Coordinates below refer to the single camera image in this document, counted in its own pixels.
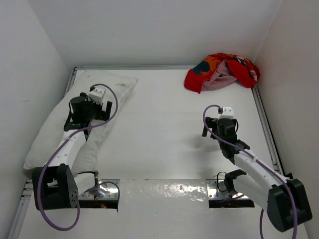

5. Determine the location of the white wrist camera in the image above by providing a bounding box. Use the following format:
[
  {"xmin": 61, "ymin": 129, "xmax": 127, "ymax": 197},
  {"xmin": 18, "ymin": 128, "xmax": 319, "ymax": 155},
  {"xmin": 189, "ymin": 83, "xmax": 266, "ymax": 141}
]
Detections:
[
  {"xmin": 218, "ymin": 107, "xmax": 234, "ymax": 120},
  {"xmin": 89, "ymin": 86, "xmax": 106, "ymax": 105}
]

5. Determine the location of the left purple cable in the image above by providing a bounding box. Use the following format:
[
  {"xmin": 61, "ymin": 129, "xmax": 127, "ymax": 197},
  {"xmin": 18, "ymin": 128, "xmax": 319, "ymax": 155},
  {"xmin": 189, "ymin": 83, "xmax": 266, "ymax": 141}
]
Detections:
[{"xmin": 39, "ymin": 83, "xmax": 120, "ymax": 232}]

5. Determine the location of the red patterned pillowcase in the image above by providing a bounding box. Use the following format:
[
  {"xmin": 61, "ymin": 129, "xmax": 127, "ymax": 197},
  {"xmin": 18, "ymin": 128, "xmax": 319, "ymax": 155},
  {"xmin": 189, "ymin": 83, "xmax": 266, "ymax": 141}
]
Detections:
[{"xmin": 184, "ymin": 53, "xmax": 260, "ymax": 94}]

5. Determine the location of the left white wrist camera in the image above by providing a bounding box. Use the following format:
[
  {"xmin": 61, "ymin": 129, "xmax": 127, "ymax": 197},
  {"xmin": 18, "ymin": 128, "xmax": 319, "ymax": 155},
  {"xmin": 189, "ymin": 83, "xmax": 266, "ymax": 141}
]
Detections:
[{"xmin": 89, "ymin": 86, "xmax": 106, "ymax": 105}]

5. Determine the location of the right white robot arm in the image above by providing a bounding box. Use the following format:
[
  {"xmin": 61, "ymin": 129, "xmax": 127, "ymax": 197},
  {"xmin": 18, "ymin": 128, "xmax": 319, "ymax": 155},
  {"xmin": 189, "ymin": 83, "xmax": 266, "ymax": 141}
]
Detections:
[{"xmin": 202, "ymin": 117, "xmax": 313, "ymax": 232}]

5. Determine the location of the purple cable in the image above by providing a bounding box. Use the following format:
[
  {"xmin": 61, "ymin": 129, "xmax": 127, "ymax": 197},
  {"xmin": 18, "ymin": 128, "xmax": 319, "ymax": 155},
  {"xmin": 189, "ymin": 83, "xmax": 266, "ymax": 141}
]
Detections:
[
  {"xmin": 39, "ymin": 83, "xmax": 120, "ymax": 232},
  {"xmin": 202, "ymin": 104, "xmax": 299, "ymax": 239}
]

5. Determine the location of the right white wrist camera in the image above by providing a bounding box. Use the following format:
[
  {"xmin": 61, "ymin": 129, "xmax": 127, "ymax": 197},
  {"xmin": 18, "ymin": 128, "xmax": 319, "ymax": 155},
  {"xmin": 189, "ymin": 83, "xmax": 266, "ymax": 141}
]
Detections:
[{"xmin": 218, "ymin": 107, "xmax": 234, "ymax": 120}]

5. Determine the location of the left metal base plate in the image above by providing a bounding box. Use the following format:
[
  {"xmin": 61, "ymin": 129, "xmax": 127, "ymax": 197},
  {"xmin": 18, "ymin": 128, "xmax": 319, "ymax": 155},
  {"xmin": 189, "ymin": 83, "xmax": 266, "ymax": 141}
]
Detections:
[{"xmin": 79, "ymin": 179, "xmax": 120, "ymax": 201}]

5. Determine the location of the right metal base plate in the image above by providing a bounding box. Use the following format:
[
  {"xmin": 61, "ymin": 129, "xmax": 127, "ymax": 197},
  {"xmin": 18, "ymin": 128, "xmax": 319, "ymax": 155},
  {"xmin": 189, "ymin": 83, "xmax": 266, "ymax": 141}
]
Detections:
[{"xmin": 206, "ymin": 179, "xmax": 249, "ymax": 201}]

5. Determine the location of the metal base plate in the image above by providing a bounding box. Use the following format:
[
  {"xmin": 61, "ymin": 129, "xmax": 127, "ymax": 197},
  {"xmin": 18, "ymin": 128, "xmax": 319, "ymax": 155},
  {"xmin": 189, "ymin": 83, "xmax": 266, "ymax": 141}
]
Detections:
[
  {"xmin": 79, "ymin": 179, "xmax": 120, "ymax": 201},
  {"xmin": 206, "ymin": 179, "xmax": 249, "ymax": 201}
]

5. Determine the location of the white pillow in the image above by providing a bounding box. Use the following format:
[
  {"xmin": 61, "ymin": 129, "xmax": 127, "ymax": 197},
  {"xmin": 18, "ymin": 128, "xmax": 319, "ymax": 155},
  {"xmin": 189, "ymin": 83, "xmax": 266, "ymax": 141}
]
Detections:
[{"xmin": 23, "ymin": 70, "xmax": 138, "ymax": 178}]

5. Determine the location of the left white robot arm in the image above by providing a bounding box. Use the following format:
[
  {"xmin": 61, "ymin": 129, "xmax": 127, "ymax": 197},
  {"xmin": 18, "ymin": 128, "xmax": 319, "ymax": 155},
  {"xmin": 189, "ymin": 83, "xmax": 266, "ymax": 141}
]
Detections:
[{"xmin": 32, "ymin": 88, "xmax": 112, "ymax": 210}]

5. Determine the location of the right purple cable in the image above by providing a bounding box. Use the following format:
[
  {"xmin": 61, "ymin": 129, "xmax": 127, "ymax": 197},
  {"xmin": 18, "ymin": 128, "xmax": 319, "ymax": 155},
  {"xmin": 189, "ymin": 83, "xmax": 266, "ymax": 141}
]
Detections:
[{"xmin": 202, "ymin": 104, "xmax": 299, "ymax": 239}]

